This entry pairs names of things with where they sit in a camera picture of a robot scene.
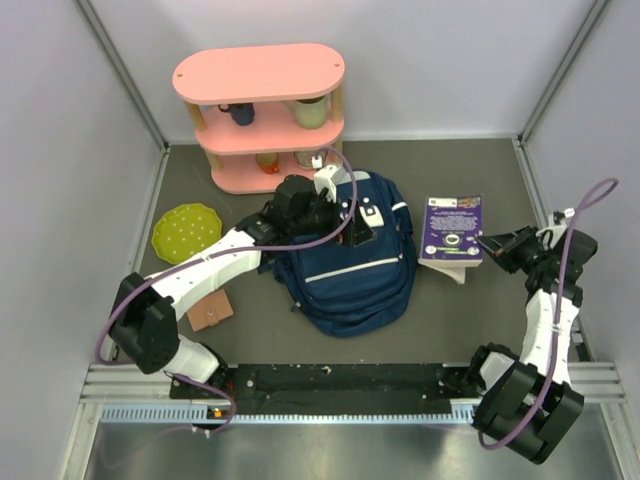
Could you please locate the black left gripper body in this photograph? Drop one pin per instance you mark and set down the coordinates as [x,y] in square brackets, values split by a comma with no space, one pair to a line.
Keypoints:
[320,219]

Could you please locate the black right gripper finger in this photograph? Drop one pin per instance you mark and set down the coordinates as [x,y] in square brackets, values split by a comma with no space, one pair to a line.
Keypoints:
[508,261]
[506,242]

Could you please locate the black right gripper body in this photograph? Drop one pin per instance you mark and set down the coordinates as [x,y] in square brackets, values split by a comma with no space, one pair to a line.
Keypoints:
[532,255]

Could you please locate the purple card box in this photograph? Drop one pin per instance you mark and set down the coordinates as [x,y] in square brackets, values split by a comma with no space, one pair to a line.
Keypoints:
[449,243]

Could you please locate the navy blue student backpack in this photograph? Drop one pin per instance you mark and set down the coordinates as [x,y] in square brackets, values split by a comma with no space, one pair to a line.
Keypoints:
[349,291]

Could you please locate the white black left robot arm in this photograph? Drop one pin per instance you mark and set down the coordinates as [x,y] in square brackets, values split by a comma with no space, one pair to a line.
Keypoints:
[143,321]

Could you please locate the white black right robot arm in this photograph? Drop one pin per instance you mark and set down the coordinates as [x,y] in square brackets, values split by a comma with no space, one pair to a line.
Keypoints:
[528,403]

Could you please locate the patterned ceramic bowl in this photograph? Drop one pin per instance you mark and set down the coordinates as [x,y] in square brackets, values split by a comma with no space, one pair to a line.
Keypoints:
[311,159]

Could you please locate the orange cup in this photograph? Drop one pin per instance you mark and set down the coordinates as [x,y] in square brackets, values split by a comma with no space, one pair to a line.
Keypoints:
[268,162]

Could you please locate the pale green mug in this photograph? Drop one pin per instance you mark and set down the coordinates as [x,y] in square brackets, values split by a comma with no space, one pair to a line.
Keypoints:
[309,114]

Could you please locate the pink three-tier wooden shelf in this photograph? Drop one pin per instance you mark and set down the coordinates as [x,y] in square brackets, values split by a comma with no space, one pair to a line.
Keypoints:
[265,76]

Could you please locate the dark blue mug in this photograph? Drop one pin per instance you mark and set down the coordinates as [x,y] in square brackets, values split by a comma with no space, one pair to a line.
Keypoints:
[243,114]

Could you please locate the green polka dot plate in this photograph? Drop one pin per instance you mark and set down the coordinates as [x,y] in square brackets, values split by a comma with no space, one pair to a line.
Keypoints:
[184,231]

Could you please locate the tan leather card wallet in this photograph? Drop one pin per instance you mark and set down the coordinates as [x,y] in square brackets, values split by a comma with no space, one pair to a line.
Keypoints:
[210,311]

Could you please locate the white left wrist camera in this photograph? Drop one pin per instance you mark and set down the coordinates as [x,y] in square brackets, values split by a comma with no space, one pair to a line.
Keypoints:
[327,179]

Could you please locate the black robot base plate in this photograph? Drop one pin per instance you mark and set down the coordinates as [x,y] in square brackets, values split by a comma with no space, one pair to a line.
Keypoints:
[348,389]

